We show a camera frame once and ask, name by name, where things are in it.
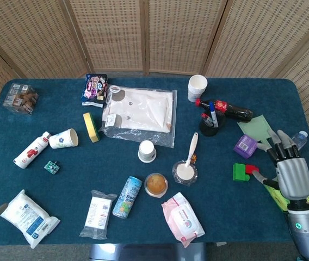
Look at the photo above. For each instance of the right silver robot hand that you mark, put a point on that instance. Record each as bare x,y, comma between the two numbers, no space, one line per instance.
294,176

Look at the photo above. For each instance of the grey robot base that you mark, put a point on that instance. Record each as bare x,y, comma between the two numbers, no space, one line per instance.
149,251

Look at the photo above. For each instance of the black holder with markers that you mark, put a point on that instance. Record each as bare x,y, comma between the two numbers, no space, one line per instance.
210,131

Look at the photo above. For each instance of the green tissue pack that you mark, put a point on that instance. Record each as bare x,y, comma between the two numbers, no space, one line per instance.
277,197

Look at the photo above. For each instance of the clear plastic water bottle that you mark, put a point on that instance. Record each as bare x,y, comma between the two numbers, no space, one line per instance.
301,138

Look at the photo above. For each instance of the red toy block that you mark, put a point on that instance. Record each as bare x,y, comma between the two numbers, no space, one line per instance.
252,169

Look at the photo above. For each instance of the white bottle red print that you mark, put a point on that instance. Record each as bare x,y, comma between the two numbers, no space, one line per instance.
32,150

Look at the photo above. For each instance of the green toy block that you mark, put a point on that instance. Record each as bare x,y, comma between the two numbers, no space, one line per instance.
239,172

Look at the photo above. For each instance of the purple box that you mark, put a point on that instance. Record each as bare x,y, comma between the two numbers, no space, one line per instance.
244,146

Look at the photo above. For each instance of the light green plastic scoop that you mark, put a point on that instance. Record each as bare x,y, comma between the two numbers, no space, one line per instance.
253,127

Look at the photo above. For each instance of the large white pack blue label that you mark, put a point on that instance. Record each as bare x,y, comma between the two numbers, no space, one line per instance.
26,217

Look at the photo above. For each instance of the small green circuit board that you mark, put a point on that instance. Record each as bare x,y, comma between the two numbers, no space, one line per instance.
51,167

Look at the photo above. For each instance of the clear box of brown chocolates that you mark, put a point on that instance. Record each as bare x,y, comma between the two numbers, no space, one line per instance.
21,99

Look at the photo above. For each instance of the paper cup large blue flower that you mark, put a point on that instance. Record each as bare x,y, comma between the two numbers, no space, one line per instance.
60,140

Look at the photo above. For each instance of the cola bottle red cap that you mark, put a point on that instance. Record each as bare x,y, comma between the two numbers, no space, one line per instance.
236,111

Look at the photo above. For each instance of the white spoon in dish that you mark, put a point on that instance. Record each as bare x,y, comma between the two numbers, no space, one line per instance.
184,171

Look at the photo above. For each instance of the yellow green sponge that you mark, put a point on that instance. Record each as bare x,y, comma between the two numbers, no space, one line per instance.
90,127

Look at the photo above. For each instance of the pink wet wipes pack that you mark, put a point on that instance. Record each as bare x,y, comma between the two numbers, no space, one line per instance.
183,220

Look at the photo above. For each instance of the narrow white cotton pad pack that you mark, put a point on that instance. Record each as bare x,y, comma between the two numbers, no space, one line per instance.
98,214

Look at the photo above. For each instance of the dark colourful snack bag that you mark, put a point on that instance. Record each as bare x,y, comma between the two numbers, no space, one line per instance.
94,91

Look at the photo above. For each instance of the orange fruit jelly cup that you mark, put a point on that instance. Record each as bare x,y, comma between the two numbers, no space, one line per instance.
156,185

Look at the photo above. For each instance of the blue RIO drink can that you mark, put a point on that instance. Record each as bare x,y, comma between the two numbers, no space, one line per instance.
127,197

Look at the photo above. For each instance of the paper cup green leaf print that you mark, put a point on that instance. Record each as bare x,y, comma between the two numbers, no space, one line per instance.
146,152

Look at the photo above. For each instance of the beige tote bag in plastic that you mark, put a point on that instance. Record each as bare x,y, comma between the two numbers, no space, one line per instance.
141,111

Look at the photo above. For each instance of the woven folding screen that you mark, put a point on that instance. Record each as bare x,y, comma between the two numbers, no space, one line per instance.
116,32

